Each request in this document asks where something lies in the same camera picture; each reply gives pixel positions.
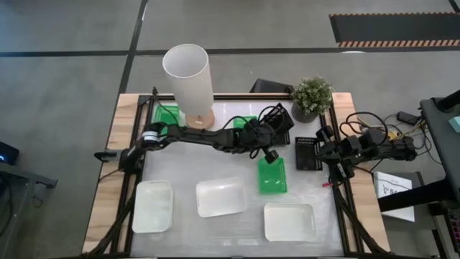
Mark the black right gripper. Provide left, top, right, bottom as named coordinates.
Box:
left=315, top=137, right=356, bottom=162

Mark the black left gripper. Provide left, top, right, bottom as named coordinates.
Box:
left=236, top=118, right=283, bottom=154

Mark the black slotted plastic basket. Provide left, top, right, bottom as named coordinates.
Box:
left=258, top=102, right=295, bottom=146
left=295, top=136, right=323, bottom=171

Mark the green slotted plastic basket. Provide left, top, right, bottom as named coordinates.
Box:
left=257, top=157, right=288, bottom=195
left=232, top=115, right=258, bottom=130
left=152, top=104, right=180, bottom=127

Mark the white plastic basket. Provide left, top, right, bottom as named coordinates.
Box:
left=263, top=202, right=318, bottom=242
left=195, top=176, right=248, bottom=219
left=132, top=179, right=175, bottom=234

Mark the black device behind table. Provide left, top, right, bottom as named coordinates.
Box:
left=250, top=78, right=295, bottom=95

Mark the potted plant in grey pot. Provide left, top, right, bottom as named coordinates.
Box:
left=290, top=75, right=335, bottom=124

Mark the white cardboard box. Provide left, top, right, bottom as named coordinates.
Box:
left=373, top=171, right=416, bottom=223

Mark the black power adapter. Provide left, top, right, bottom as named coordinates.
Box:
left=397, top=111, right=420, bottom=126

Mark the white lamp with wooden base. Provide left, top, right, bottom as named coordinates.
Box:
left=162, top=43, right=216, bottom=131

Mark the black bar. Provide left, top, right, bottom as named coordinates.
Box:
left=377, top=178, right=460, bottom=213

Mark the black side table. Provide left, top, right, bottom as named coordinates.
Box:
left=419, top=89, right=460, bottom=202

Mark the black hazard-striped floor mat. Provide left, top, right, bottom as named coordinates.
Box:
left=329, top=12, right=460, bottom=49

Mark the keyboard with coloured keys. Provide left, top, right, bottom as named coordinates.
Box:
left=445, top=210, right=460, bottom=245

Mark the grey metal stand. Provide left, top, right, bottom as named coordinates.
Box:
left=0, top=161, right=58, bottom=249

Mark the dark device with blue light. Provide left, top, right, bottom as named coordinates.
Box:
left=0, top=141, right=20, bottom=165

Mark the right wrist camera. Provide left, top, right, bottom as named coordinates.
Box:
left=316, top=124, right=335, bottom=143

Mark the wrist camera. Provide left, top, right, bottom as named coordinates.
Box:
left=316, top=124, right=335, bottom=143
left=264, top=148, right=280, bottom=165

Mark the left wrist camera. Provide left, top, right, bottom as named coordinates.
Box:
left=264, top=148, right=280, bottom=165

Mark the black aluminium table frame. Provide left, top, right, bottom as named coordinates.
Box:
left=82, top=92, right=392, bottom=259

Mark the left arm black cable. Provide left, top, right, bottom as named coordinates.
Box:
left=152, top=86, right=180, bottom=127

